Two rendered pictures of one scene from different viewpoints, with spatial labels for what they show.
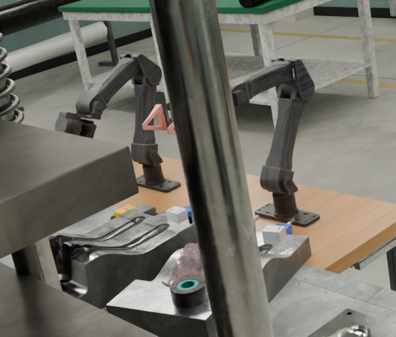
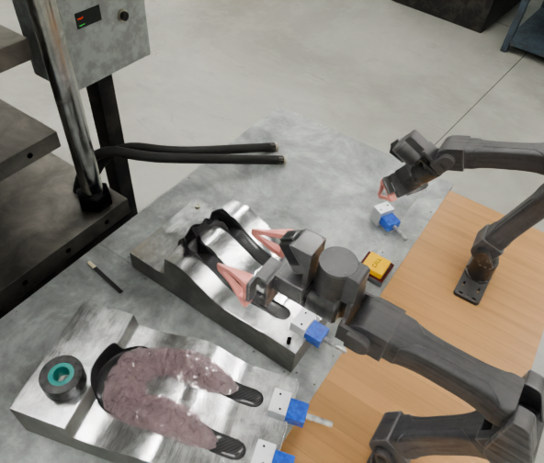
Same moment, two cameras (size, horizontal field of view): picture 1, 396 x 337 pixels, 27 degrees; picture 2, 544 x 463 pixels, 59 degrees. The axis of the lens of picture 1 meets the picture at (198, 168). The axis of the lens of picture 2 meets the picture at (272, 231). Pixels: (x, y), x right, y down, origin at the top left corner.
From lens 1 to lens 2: 186 cm
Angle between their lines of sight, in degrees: 61
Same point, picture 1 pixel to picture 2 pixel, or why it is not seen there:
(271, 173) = (385, 428)
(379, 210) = not seen: outside the picture
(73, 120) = (413, 150)
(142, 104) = (523, 207)
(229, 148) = not seen: outside the picture
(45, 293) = not seen: outside the picture
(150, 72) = not seen: outside the picture
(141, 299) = (84, 330)
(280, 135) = (430, 428)
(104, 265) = (181, 276)
